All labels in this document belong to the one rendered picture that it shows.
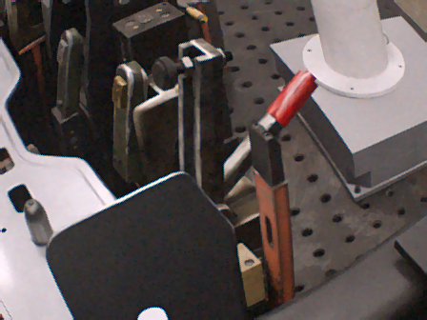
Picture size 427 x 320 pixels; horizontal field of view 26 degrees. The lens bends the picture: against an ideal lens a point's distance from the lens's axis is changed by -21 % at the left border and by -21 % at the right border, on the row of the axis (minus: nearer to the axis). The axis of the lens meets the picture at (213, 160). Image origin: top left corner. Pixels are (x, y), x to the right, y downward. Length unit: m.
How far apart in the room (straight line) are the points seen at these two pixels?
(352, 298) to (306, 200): 1.30
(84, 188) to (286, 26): 0.84
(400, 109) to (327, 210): 0.20
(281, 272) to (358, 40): 0.66
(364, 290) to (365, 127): 1.27
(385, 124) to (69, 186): 0.53
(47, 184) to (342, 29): 0.55
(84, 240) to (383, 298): 0.37
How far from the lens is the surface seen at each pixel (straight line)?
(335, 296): 0.18
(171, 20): 1.11
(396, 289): 0.18
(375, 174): 1.46
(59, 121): 1.22
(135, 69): 1.05
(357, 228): 1.43
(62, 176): 1.12
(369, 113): 1.47
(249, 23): 1.87
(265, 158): 0.80
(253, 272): 0.88
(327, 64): 1.55
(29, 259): 1.03
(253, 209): 0.95
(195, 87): 0.86
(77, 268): 0.55
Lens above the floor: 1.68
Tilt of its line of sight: 39 degrees down
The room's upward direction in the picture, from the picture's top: 10 degrees counter-clockwise
